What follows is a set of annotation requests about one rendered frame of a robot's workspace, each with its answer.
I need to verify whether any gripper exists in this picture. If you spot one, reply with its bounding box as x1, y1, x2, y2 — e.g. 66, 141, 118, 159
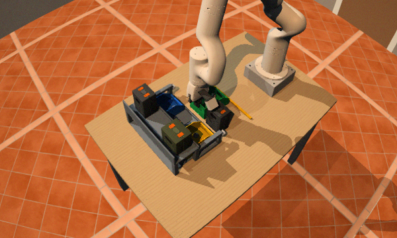
187, 81, 209, 108

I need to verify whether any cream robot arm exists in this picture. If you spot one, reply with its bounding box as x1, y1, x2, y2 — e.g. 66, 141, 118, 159
189, 0, 306, 110

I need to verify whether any green bin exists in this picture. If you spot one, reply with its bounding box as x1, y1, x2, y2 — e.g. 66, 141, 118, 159
190, 86, 229, 119

